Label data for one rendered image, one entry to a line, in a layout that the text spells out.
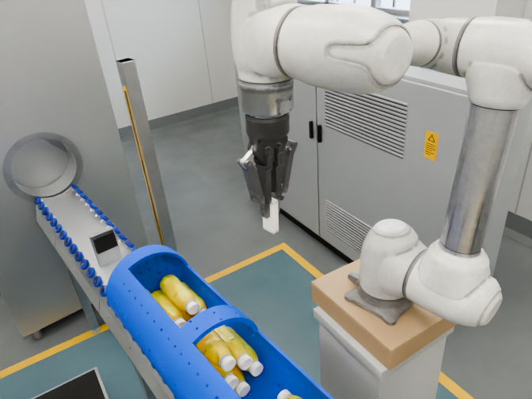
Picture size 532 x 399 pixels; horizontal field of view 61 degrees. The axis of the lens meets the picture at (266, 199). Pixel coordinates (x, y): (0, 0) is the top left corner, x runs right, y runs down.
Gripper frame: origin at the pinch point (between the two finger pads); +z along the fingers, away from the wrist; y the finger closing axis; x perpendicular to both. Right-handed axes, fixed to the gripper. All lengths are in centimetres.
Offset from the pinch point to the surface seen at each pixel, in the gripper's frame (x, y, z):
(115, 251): 109, 10, 67
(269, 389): 10, 7, 64
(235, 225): 202, 149, 157
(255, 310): 115, 93, 160
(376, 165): 75, 156, 66
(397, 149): 61, 152, 50
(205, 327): 21.6, -4.1, 41.1
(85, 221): 151, 15, 72
